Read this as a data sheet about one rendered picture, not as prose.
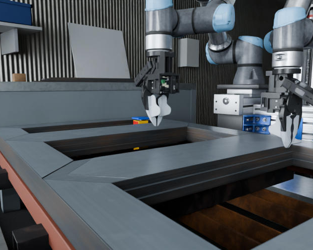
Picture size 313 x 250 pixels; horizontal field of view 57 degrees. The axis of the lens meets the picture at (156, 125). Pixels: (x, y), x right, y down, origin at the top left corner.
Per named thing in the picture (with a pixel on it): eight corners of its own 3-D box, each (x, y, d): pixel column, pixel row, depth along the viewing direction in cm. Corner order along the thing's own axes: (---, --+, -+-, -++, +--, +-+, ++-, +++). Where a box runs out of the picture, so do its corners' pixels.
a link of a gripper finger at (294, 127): (277, 143, 85) (279, 112, 84) (297, 147, 80) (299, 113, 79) (271, 145, 83) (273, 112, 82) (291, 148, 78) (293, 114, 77)
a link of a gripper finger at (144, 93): (143, 110, 82) (143, 79, 81) (140, 110, 84) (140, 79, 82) (157, 109, 85) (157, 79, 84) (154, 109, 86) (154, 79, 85)
